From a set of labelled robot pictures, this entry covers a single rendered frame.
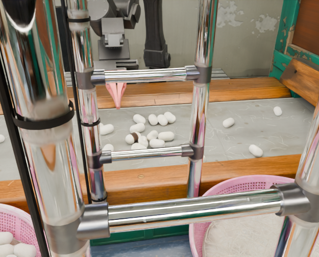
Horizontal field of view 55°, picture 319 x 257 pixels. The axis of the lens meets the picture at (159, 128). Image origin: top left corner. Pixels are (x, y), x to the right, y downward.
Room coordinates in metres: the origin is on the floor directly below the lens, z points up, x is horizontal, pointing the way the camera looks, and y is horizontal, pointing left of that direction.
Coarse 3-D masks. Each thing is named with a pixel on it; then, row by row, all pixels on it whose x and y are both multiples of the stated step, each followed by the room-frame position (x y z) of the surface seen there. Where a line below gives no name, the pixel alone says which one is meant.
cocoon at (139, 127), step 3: (138, 123) 0.61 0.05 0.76; (141, 123) 0.61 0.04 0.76; (132, 126) 0.60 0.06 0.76; (135, 126) 0.60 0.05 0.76; (138, 126) 0.60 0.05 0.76; (141, 126) 0.60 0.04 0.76; (144, 126) 0.61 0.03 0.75; (132, 129) 0.59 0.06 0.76; (135, 129) 0.59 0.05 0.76; (138, 129) 0.59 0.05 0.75; (141, 129) 0.60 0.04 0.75; (132, 132) 0.59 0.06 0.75; (138, 132) 0.59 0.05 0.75
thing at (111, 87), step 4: (108, 84) 0.64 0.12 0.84; (112, 84) 0.61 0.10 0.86; (116, 84) 0.66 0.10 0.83; (128, 84) 0.67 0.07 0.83; (108, 88) 0.64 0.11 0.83; (112, 88) 0.60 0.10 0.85; (112, 92) 0.60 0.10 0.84; (116, 92) 0.60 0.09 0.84; (112, 96) 0.62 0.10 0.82; (116, 96) 0.59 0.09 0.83; (116, 100) 0.59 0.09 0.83; (116, 104) 0.59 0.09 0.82; (116, 108) 0.59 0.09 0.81
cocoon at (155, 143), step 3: (150, 141) 0.54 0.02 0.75; (153, 141) 0.54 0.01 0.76; (156, 141) 0.54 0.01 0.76; (159, 141) 0.54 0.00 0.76; (162, 141) 0.54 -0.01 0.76; (150, 144) 0.54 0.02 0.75; (153, 144) 0.54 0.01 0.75; (156, 144) 0.53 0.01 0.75; (159, 144) 0.53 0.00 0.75; (162, 144) 0.53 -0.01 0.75; (153, 147) 0.54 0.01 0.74; (156, 147) 0.54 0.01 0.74
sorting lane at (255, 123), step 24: (0, 120) 0.66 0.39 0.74; (72, 120) 0.66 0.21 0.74; (120, 120) 0.66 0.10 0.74; (216, 120) 0.67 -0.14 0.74; (240, 120) 0.67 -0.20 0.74; (264, 120) 0.67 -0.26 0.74; (288, 120) 0.67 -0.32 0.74; (0, 144) 0.55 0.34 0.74; (120, 144) 0.55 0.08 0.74; (168, 144) 0.56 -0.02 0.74; (216, 144) 0.56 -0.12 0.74; (240, 144) 0.56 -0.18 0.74; (264, 144) 0.56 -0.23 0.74; (288, 144) 0.56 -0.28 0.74; (0, 168) 0.46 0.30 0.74; (120, 168) 0.47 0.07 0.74
